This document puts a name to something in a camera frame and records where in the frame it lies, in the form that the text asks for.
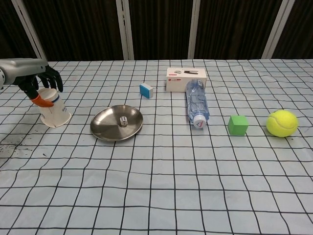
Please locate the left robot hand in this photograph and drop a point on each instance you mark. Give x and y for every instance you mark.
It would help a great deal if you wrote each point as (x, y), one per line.
(24, 69)

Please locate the white paper cup blue stripe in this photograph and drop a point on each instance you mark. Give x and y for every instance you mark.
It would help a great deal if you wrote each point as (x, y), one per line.
(55, 113)

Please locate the round metal plate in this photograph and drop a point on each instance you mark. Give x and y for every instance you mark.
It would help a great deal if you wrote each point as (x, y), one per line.
(107, 127)

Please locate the small white die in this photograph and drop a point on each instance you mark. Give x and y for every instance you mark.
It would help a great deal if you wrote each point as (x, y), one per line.
(123, 121)

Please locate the blue and white eraser block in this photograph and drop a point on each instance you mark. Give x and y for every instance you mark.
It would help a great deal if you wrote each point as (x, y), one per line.
(145, 90)

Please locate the white cardboard product box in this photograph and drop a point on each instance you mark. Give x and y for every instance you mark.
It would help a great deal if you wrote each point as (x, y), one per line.
(178, 80)

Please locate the checked light blue tablecloth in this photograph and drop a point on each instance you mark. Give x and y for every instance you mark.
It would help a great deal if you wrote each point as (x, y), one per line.
(156, 183)

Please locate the clear plastic water bottle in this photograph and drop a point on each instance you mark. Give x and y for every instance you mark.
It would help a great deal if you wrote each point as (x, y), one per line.
(196, 102)

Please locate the green cube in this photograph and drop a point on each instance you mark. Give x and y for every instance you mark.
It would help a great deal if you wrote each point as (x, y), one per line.
(237, 126)

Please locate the yellow tennis ball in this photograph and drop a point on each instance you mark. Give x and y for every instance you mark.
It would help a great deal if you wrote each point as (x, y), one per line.
(281, 122)

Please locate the white frame post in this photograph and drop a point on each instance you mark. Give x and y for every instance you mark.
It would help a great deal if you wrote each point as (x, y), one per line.
(29, 31)
(194, 29)
(277, 29)
(124, 29)

